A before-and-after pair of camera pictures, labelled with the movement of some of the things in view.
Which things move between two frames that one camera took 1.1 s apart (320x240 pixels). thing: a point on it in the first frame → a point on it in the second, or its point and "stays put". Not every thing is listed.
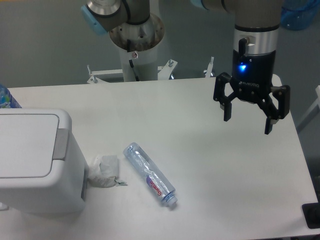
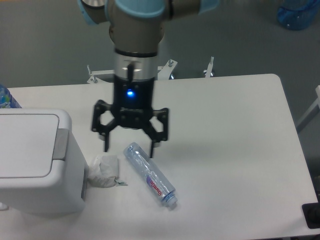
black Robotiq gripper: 252,76 → 132,108
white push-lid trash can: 43,171 stays put
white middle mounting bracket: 166,70 stays put
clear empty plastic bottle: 165,192 stays put
